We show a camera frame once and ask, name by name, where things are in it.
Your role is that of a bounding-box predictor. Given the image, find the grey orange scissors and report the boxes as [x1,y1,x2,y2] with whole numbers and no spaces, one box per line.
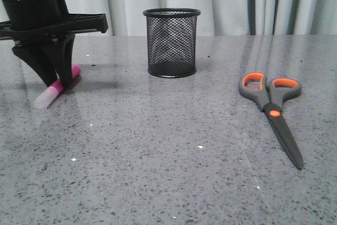
[239,72,304,170]

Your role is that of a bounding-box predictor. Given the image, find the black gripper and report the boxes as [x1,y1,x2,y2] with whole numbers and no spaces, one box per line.
[1,0,108,87]

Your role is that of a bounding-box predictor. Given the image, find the pink marker pen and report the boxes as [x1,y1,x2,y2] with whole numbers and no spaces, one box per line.
[34,65,81,110]

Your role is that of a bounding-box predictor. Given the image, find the grey curtain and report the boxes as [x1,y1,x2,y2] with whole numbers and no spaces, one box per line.
[66,0,336,36]

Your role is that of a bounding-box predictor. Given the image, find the black mesh pen holder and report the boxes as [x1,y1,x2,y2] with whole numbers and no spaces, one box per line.
[143,8,201,78]

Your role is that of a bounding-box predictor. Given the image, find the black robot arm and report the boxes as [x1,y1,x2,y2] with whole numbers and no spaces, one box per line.
[1,0,108,88]

